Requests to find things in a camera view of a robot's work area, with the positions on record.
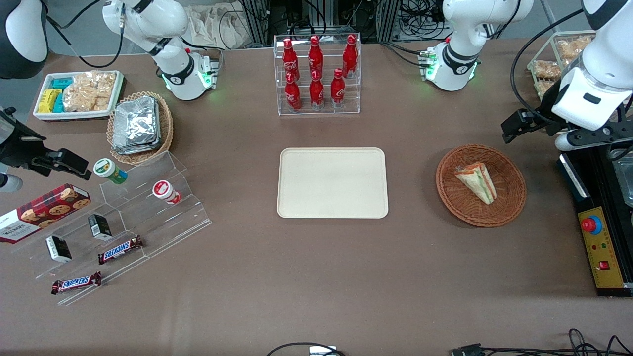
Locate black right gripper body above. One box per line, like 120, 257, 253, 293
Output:
0, 106, 50, 170

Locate triangular sandwich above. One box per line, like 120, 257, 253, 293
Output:
454, 162, 497, 206

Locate white rectangular snack tray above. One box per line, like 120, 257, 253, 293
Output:
33, 70, 125, 122

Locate round brown wicker basket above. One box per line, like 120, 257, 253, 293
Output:
436, 144, 527, 228

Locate oval wicker basket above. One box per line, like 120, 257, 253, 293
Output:
106, 91, 175, 166

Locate beige plastic tray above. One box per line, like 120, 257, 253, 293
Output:
277, 147, 389, 219

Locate green lid snack cup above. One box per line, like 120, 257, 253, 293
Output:
93, 158, 129, 185

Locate red tartan cookie box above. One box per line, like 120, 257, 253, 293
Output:
0, 183, 92, 244

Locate black yellow control box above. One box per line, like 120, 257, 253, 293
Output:
557, 143, 633, 298

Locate yellow snack packet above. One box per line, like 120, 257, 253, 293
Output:
38, 89, 63, 114

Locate steel pan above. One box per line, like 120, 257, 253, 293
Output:
611, 148, 633, 208

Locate clear bag of rice crackers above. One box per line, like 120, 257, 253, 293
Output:
62, 71, 117, 113

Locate silver foil packages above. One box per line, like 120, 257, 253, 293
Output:
112, 96, 163, 156

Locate small black box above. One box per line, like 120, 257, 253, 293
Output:
45, 235, 73, 264
88, 213, 113, 241

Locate red lid snack cup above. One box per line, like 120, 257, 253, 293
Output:
152, 180, 182, 205

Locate brown Snickers bar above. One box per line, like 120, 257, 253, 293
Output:
97, 235, 144, 266
51, 270, 103, 296

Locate clear acrylic stepped shelf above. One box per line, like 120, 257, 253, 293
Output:
12, 151, 213, 307

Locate yellow emergency stop panel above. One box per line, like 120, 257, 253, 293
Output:
577, 206, 627, 289

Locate red cola bottle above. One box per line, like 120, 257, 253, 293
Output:
309, 71, 325, 110
342, 34, 359, 79
284, 73, 302, 112
330, 68, 346, 109
308, 36, 324, 80
282, 39, 300, 82

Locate clear acrylic bottle rack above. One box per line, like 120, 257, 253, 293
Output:
273, 33, 362, 117

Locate crumpled white cloth bag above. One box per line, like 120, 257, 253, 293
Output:
185, 4, 250, 50

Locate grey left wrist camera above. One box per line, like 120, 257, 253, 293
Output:
554, 132, 578, 152

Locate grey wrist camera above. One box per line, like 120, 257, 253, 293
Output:
554, 132, 578, 152
0, 173, 23, 193

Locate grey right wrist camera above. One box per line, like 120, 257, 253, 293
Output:
0, 173, 23, 193

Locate white wire rack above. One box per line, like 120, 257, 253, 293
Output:
527, 30, 596, 102

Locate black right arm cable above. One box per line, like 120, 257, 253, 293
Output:
45, 0, 125, 69

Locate black cable with connector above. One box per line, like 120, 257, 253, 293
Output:
450, 328, 633, 356

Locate black cable with white adapter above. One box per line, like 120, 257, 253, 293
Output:
266, 342, 347, 356

